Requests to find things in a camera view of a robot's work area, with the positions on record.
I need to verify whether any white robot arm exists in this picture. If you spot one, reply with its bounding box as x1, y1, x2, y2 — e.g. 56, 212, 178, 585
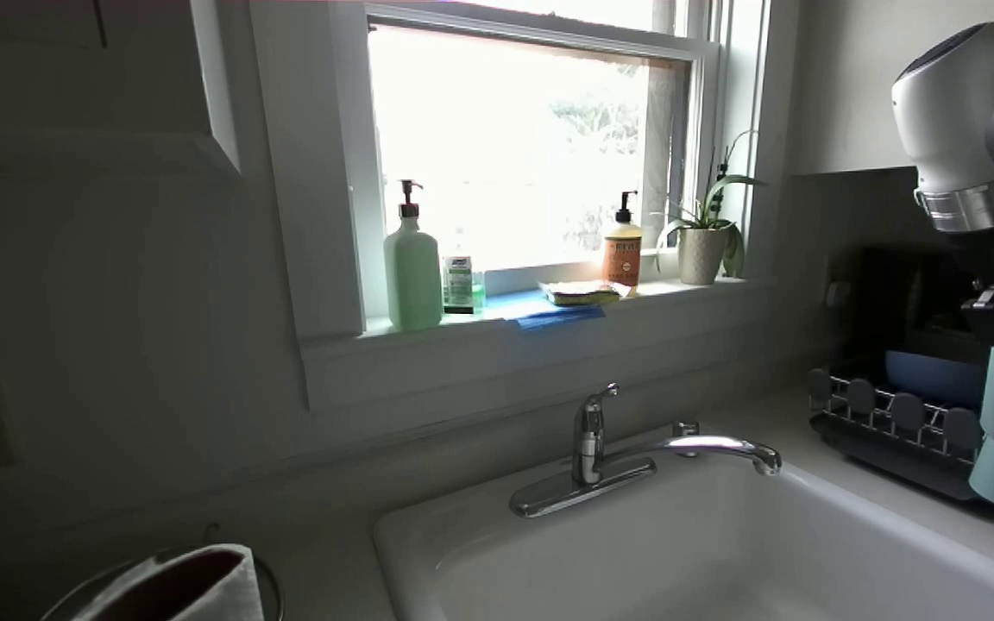
890, 22, 994, 346

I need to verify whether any dish drying rack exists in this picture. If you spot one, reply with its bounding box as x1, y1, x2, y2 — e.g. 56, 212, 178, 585
807, 246, 988, 504

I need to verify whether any blue bowl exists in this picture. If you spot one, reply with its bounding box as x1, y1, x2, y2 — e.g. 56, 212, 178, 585
884, 350, 980, 408

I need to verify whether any white pot orchid plant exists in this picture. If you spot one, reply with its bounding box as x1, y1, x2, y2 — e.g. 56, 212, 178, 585
662, 136, 755, 286

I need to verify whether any white kitchen sink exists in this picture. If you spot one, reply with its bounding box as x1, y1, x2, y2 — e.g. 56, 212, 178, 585
376, 467, 994, 621

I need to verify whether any chrome faucet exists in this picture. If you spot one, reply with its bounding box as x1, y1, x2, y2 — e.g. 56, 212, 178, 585
509, 383, 782, 517

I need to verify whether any amber soap dispenser bottle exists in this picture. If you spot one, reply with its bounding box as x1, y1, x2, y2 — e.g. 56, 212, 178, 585
599, 191, 640, 286

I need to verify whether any yellow green sponge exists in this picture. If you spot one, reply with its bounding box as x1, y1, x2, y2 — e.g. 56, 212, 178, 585
545, 282, 623, 308

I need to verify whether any blue sponge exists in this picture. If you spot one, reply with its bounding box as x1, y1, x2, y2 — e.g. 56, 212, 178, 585
483, 291, 599, 331

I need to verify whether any small glass jar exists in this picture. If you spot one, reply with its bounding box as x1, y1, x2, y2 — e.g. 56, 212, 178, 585
446, 254, 472, 315

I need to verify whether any green soap dispenser bottle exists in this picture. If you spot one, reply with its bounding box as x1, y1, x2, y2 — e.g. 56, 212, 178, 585
381, 179, 441, 331

